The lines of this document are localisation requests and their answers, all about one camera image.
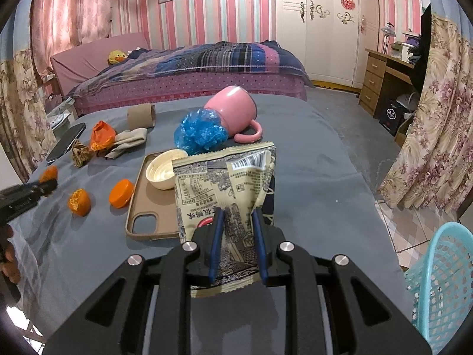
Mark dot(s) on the orange plastic wrapper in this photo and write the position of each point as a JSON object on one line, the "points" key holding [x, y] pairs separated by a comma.
{"points": [[101, 135]]}

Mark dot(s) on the turquoise plastic basket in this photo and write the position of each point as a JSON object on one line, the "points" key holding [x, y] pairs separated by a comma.
{"points": [[439, 266]]}

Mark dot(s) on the cardboard tube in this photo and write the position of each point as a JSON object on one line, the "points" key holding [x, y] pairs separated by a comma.
{"points": [[142, 116]]}

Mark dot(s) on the white wardrobe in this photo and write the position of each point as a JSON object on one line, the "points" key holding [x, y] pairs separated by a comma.
{"points": [[329, 44]]}

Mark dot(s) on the brown crumpled wrapper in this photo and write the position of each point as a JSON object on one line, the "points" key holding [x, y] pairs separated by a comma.
{"points": [[81, 153]]}

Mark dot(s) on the white plastic object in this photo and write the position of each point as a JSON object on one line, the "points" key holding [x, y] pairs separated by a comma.
{"points": [[59, 118]]}

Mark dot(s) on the plaid quilt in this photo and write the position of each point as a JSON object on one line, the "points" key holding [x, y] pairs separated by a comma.
{"points": [[221, 57]]}

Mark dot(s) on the person's left hand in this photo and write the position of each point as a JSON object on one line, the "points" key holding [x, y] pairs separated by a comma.
{"points": [[9, 255]]}

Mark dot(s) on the yellow duck plush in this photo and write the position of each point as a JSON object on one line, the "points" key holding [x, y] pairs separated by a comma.
{"points": [[117, 58]]}

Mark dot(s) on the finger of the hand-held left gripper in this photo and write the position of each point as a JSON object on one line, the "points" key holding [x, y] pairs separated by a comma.
{"points": [[26, 194]]}

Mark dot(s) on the beige printed snack packet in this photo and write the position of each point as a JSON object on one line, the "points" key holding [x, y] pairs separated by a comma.
{"points": [[221, 177]]}

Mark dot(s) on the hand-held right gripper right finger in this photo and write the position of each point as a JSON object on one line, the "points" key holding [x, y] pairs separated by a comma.
{"points": [[259, 244]]}

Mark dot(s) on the pink mug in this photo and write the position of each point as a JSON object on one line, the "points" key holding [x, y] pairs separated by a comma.
{"points": [[232, 107]]}

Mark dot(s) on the beige sock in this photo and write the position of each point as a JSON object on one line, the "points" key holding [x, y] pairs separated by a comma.
{"points": [[129, 138]]}

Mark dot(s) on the black paper bag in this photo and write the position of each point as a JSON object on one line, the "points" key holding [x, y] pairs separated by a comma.
{"points": [[391, 116]]}

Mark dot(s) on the cream plastic lid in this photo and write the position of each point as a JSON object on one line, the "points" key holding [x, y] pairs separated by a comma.
{"points": [[160, 172]]}

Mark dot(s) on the pink headboard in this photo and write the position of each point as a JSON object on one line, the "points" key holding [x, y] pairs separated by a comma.
{"points": [[85, 63]]}

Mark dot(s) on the dark hanging clothing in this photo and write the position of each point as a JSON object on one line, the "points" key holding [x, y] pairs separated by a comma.
{"points": [[421, 51]]}

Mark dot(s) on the orange peel piece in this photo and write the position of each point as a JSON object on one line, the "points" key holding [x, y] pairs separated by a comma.
{"points": [[79, 203], [50, 173]]}

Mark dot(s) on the pink striped curtain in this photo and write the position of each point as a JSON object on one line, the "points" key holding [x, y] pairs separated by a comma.
{"points": [[70, 14]]}

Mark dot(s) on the brown phone case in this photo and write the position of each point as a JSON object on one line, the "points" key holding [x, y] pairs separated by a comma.
{"points": [[155, 207]]}

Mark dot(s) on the white box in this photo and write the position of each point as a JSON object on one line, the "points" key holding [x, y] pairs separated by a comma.
{"points": [[401, 50]]}

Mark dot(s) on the black smartphone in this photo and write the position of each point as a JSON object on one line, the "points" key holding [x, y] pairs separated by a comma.
{"points": [[66, 142]]}

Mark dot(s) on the wooden desk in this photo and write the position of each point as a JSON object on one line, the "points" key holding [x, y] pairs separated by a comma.
{"points": [[373, 77]]}

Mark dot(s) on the desk lamp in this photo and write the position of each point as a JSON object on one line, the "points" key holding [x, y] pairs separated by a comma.
{"points": [[388, 31]]}

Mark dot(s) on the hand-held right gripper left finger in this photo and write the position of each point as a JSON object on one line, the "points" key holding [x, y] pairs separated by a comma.
{"points": [[216, 244]]}

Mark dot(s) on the blue plastic bag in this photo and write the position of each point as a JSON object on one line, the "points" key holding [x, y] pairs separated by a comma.
{"points": [[201, 129]]}

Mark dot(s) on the floral curtain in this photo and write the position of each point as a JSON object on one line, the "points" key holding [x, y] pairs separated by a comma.
{"points": [[22, 111], [439, 118]]}

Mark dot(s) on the purple dotted bed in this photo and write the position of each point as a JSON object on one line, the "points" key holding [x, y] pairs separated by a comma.
{"points": [[184, 87]]}

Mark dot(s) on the red round paper decoration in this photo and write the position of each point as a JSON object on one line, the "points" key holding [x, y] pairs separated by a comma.
{"points": [[348, 3]]}

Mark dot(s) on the orange bottle cap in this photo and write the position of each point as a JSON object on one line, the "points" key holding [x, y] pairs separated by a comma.
{"points": [[122, 192]]}

